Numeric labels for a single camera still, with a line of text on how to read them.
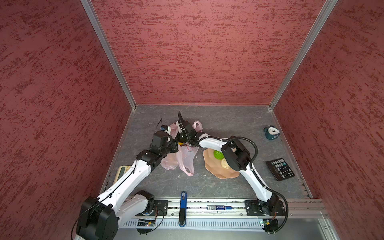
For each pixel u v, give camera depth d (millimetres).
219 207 740
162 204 758
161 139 600
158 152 608
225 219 720
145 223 720
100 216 383
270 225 708
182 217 718
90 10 716
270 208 639
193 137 793
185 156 840
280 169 855
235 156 615
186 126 789
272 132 1003
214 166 891
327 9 722
